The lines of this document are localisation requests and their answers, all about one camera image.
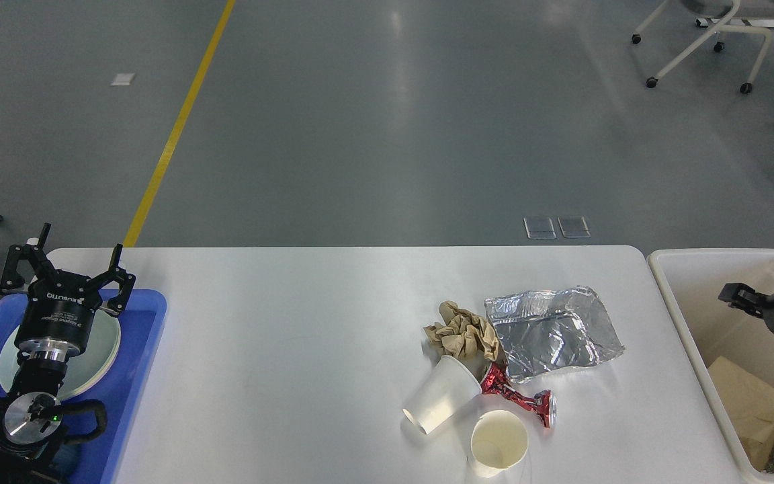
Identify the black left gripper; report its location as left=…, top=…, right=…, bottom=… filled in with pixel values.
left=0, top=223, right=137, bottom=364

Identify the brown paper bag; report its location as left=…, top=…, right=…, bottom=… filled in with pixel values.
left=707, top=356, right=774, bottom=471

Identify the light green plate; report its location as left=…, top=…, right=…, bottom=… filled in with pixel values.
left=0, top=312, right=121, bottom=401

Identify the silver foil bag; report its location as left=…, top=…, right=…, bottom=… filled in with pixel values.
left=483, top=286, right=626, bottom=384

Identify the red foil wrapper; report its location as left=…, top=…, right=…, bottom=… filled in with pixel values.
left=480, top=362, right=557, bottom=430

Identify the brown paper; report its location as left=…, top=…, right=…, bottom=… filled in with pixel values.
left=423, top=300, right=503, bottom=362

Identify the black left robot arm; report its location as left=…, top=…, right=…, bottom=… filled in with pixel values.
left=0, top=223, right=136, bottom=483

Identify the white plastic bin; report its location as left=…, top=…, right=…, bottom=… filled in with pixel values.
left=648, top=248, right=774, bottom=483

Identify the blue plastic tray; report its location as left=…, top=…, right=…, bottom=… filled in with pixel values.
left=0, top=288, right=167, bottom=483

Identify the floor outlet cover right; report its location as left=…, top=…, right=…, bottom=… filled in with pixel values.
left=557, top=216, right=592, bottom=239

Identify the floor outlet cover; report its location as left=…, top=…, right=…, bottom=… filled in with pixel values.
left=523, top=216, right=557, bottom=240
left=557, top=216, right=592, bottom=239

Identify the floor outlet cover left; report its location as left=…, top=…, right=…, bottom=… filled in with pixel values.
left=523, top=216, right=557, bottom=240

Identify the upright white paper cup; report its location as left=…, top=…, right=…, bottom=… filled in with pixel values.
left=468, top=409, right=529, bottom=478

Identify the white office chair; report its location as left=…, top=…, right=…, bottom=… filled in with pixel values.
left=645, top=1, right=774, bottom=95

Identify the tipped white paper cup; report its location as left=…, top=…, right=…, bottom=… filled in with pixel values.
left=402, top=356, right=482, bottom=436

